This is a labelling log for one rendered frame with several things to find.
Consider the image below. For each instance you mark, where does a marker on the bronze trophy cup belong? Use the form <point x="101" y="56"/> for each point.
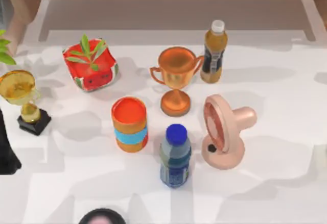
<point x="176" y="73"/>

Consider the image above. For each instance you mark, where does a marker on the orange can with blue band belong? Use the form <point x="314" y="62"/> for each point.
<point x="130" y="127"/>

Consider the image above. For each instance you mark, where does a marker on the blue bottle with blue cap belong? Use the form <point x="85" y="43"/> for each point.
<point x="175" y="157"/>

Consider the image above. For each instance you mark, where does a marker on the pink desk fan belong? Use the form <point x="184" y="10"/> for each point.
<point x="222" y="134"/>

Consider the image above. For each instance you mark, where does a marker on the amber bottle with white cap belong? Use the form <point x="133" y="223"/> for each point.
<point x="214" y="53"/>

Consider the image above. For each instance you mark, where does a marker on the red watermelon plant pot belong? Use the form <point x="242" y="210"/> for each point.
<point x="93" y="67"/>

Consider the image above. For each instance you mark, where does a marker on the black round object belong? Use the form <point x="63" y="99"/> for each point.
<point x="102" y="217"/>

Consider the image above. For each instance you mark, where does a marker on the gold trophy with black base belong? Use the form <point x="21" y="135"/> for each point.
<point x="19" y="90"/>

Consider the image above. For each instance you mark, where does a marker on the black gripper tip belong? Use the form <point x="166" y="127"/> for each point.
<point x="6" y="152"/>

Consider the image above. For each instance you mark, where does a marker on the green leafy plant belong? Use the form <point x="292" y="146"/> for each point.
<point x="5" y="53"/>

